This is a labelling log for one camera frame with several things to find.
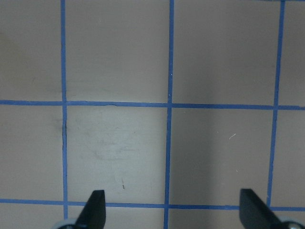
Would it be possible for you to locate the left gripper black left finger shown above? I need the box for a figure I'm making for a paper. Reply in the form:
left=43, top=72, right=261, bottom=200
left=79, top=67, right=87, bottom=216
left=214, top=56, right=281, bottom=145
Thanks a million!
left=75, top=190, right=106, bottom=229

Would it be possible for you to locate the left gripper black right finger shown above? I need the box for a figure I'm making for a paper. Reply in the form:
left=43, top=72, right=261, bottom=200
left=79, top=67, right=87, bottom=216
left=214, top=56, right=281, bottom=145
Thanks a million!
left=239, top=188, right=282, bottom=229

